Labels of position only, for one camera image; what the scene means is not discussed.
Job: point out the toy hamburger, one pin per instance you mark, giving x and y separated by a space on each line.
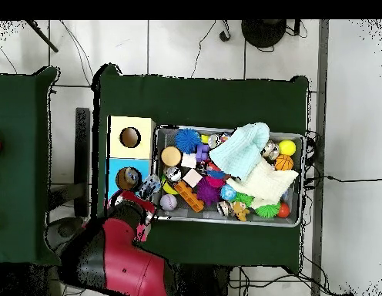
171 156

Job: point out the brown teddy bear toy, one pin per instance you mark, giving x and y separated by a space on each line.
240 211

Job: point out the grey rounded floor base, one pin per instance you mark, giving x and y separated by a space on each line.
60 229

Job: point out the blue spiky ball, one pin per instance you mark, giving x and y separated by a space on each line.
187 140

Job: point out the clear plastic packet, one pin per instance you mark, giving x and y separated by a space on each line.
151 185

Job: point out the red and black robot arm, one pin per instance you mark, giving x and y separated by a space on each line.
126 265

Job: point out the thin black rod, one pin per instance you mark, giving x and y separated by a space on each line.
41 35

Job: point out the orange toy basketball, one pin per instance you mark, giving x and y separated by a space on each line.
284 162

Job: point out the wooden box with three holes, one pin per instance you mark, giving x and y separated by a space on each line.
138 151

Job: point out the white toy baseball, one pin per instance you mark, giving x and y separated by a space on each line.
168 202

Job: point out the cream knitted cloth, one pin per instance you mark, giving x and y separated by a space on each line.
268 185

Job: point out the small black plug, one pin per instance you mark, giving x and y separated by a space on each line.
224 36

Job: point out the yellow ball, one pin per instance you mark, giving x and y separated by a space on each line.
287 147

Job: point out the black round stand base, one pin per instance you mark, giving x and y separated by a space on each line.
263 32

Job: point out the wooden cube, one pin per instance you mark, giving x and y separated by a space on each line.
192 178

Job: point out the clear mesh bin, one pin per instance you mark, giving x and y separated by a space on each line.
165 135

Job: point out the dark green table cloth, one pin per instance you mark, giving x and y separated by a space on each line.
18 169
209 101

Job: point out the black upright panel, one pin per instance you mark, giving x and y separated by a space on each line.
82 160

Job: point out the mint green cloth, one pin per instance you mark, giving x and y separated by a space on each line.
240 151

